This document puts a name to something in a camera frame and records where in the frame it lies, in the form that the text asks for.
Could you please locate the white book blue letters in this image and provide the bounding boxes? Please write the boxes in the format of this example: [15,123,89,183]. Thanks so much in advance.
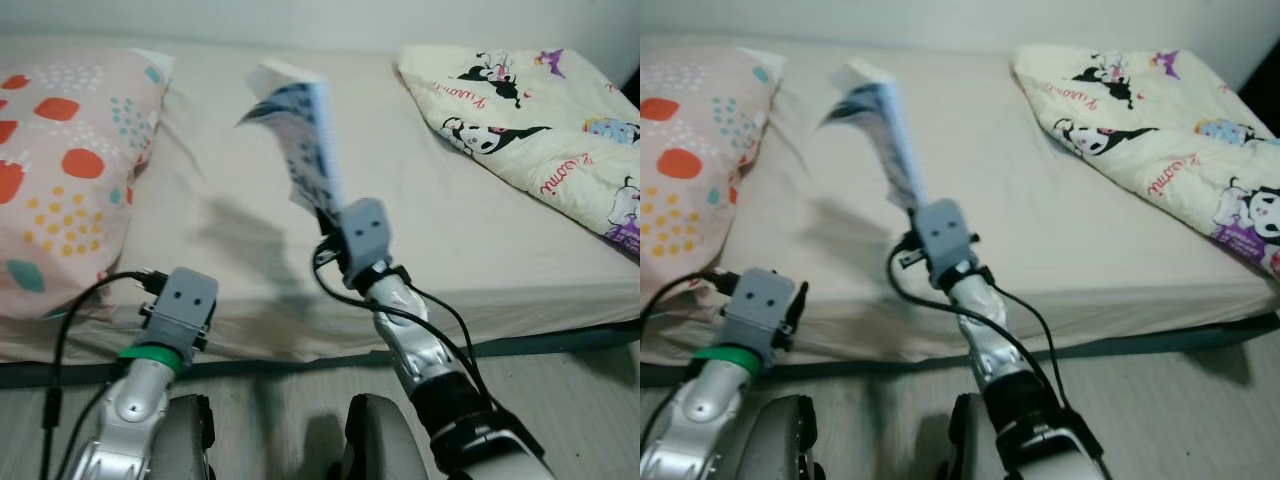
[818,60,921,213]
[237,60,346,226]

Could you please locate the pink pillow orange print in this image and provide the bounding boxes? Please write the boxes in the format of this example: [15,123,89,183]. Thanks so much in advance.
[0,48,176,321]
[640,45,786,301]

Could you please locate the cream sheeted bed mattress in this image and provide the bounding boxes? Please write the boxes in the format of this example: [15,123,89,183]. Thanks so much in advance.
[640,35,1280,366]
[0,35,641,363]

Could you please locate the grey robot left leg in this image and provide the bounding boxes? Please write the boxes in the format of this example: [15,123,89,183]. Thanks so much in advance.
[745,395,826,480]
[160,393,216,480]

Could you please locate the grey robot leg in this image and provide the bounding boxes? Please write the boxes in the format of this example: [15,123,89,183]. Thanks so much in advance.
[745,395,826,480]
[340,393,431,480]
[945,393,1001,480]
[160,393,216,480]

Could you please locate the grey robot right leg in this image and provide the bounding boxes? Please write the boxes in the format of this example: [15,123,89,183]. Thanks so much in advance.
[945,393,1001,480]
[340,393,431,480]

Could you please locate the cream cartoon print quilt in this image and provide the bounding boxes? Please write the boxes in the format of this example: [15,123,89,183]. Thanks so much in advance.
[1012,43,1280,281]
[397,45,641,263]

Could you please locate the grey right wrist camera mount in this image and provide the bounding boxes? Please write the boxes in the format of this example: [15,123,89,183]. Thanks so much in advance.
[335,198,393,286]
[915,198,973,286]

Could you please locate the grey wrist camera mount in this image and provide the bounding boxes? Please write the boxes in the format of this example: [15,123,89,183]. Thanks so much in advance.
[335,198,393,286]
[915,198,973,286]
[140,267,219,361]
[720,267,801,356]

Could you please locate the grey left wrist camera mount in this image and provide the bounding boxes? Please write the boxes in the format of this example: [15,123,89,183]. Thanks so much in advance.
[720,267,801,356]
[140,267,219,361]

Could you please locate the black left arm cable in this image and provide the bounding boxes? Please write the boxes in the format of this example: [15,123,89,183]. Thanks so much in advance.
[640,268,746,331]
[38,268,166,480]

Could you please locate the dark teal bed frame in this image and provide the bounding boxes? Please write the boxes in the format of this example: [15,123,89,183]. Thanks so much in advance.
[640,312,1280,389]
[0,318,641,389]

